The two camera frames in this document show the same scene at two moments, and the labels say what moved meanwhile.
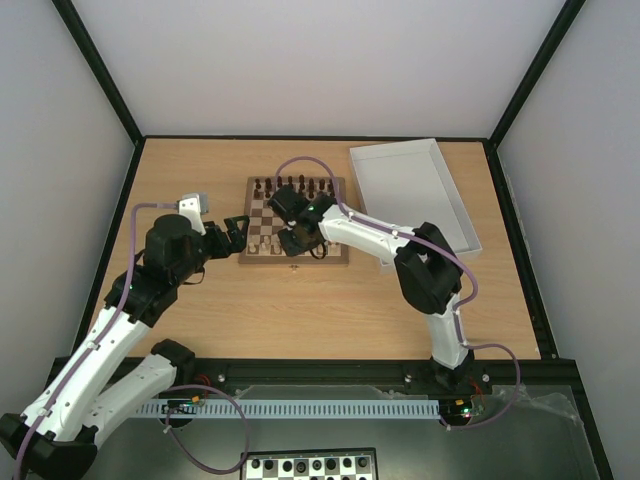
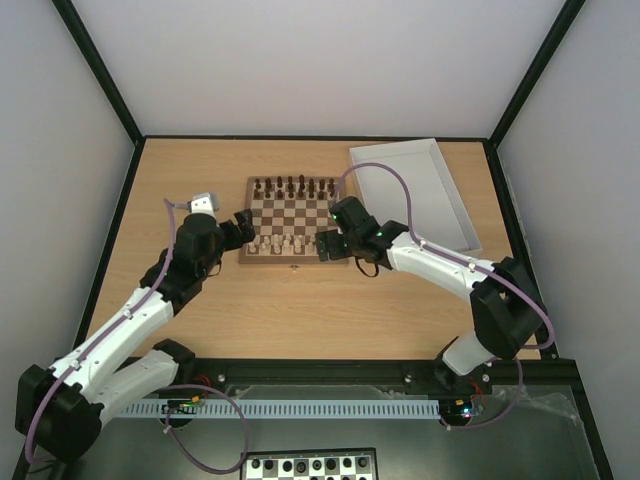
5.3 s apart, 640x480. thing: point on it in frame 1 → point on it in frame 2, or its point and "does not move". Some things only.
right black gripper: x=291 y=241 → x=335 y=244
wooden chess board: x=262 y=245 does not move
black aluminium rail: x=376 y=373 does not move
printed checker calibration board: x=312 y=464 does not move
